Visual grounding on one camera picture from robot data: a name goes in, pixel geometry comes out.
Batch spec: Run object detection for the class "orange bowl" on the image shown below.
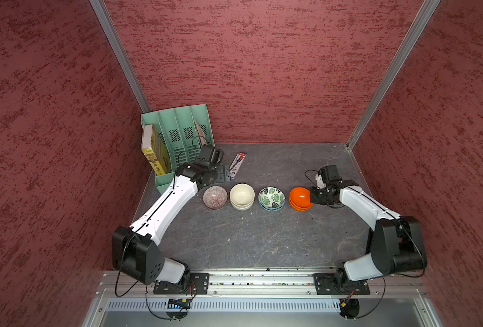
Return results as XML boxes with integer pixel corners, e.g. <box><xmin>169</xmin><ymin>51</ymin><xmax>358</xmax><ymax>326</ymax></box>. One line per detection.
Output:
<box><xmin>290</xmin><ymin>203</ymin><xmax>313</xmax><ymax>212</ymax></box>
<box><xmin>289</xmin><ymin>187</ymin><xmax>312</xmax><ymax>208</ymax></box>

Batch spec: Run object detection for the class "purple striped bowl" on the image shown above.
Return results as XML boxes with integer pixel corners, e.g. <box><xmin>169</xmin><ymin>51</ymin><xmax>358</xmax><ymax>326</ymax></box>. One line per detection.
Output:
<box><xmin>203</xmin><ymin>186</ymin><xmax>228</xmax><ymax>211</ymax></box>

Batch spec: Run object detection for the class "cream bowl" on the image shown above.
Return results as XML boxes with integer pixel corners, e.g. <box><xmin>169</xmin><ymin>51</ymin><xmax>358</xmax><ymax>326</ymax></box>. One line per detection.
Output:
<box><xmin>229</xmin><ymin>183</ymin><xmax>255</xmax><ymax>204</ymax></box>
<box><xmin>230</xmin><ymin>199</ymin><xmax>254</xmax><ymax>211</ymax></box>

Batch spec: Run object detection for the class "green leaf bowl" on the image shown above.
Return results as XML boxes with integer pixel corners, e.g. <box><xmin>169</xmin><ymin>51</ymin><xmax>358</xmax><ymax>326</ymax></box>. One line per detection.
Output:
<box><xmin>260</xmin><ymin>204</ymin><xmax>283</xmax><ymax>212</ymax></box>
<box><xmin>258</xmin><ymin>187</ymin><xmax>286</xmax><ymax>208</ymax></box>

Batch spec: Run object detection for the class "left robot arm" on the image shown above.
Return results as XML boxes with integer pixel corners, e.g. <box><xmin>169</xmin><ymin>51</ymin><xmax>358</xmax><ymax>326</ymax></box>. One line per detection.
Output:
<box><xmin>112</xmin><ymin>144</ymin><xmax>224</xmax><ymax>288</ymax></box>

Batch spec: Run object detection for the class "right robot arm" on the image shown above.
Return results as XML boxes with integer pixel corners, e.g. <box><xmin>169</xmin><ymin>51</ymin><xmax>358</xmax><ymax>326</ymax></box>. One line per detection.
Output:
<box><xmin>310</xmin><ymin>166</ymin><xmax>427</xmax><ymax>290</ymax></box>

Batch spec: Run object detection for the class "grey folder in organizer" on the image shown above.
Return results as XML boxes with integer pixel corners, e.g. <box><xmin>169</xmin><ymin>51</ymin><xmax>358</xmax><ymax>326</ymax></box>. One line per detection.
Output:
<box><xmin>194</xmin><ymin>120</ymin><xmax>207</xmax><ymax>148</ymax></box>

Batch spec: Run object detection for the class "pen blister pack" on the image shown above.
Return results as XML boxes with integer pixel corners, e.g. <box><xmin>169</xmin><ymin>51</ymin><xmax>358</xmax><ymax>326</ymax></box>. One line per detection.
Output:
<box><xmin>229</xmin><ymin>152</ymin><xmax>247</xmax><ymax>179</ymax></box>

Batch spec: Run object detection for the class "green file organizer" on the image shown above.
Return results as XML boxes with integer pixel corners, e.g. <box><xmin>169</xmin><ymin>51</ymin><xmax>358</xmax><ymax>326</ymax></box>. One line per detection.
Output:
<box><xmin>141</xmin><ymin>104</ymin><xmax>214</xmax><ymax>193</ymax></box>

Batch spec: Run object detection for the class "yellow book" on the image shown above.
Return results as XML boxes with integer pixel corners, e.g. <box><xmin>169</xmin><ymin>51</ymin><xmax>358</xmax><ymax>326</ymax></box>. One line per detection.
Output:
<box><xmin>142</xmin><ymin>125</ymin><xmax>172</xmax><ymax>176</ymax></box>

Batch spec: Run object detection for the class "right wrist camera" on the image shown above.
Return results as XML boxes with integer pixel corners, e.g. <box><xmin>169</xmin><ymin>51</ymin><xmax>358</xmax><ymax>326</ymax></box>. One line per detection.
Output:
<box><xmin>315</xmin><ymin>172</ymin><xmax>326</xmax><ymax>189</ymax></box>

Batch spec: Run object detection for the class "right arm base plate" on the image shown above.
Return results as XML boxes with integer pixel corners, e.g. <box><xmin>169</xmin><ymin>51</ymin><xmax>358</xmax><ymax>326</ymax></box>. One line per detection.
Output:
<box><xmin>313</xmin><ymin>271</ymin><xmax>370</xmax><ymax>296</ymax></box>

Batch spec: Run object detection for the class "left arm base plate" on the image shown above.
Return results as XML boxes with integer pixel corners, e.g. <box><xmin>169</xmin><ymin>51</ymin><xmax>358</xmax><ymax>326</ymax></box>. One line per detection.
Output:
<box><xmin>153</xmin><ymin>272</ymin><xmax>210</xmax><ymax>296</ymax></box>

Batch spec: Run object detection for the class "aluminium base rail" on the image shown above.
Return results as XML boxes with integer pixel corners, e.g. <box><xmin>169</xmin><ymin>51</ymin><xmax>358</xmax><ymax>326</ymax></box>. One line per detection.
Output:
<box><xmin>95</xmin><ymin>267</ymin><xmax>429</xmax><ymax>299</ymax></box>

